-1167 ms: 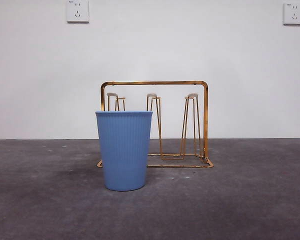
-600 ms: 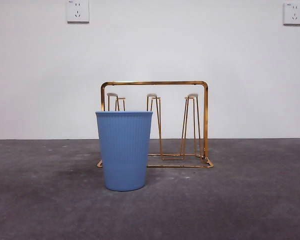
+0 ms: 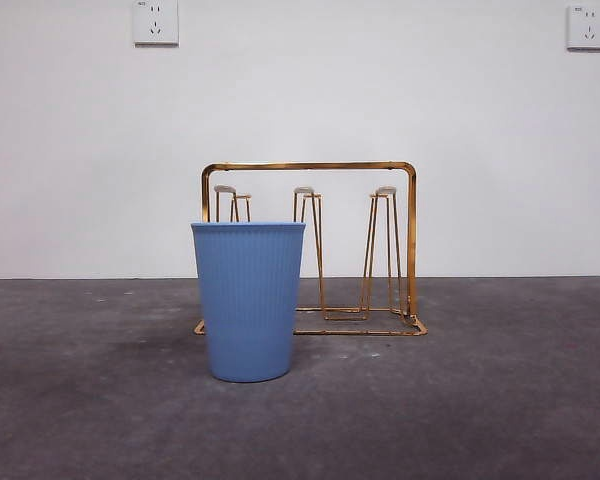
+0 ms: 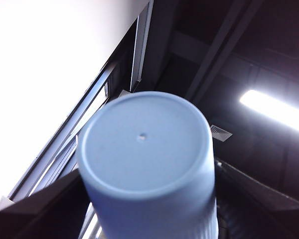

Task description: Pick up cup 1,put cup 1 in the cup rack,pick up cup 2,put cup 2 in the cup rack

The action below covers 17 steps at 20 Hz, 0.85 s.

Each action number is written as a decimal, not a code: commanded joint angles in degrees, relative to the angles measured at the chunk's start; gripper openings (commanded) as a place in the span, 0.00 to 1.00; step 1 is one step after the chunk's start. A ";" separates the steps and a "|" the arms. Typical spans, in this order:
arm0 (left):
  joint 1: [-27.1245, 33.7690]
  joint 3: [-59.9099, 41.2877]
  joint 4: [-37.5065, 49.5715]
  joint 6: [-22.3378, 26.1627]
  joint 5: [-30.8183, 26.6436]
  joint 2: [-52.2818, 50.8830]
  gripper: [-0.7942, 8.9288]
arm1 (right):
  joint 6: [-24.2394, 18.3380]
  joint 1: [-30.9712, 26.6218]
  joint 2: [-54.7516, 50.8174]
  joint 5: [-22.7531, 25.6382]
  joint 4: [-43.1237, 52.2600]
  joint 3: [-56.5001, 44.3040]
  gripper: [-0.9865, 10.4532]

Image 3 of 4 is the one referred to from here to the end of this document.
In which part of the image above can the blue ribbed cup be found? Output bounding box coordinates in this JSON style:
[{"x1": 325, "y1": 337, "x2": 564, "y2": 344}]
[{"x1": 190, "y1": 221, "x2": 307, "y2": 384}]

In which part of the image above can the gold wire cup rack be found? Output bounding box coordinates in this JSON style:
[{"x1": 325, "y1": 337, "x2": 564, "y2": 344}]
[{"x1": 194, "y1": 160, "x2": 429, "y2": 337}]

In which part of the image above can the white wall socket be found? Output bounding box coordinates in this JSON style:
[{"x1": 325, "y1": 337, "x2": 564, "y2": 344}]
[
  {"x1": 566, "y1": 4, "x2": 600, "y2": 52},
  {"x1": 133, "y1": 0, "x2": 180, "y2": 48}
]

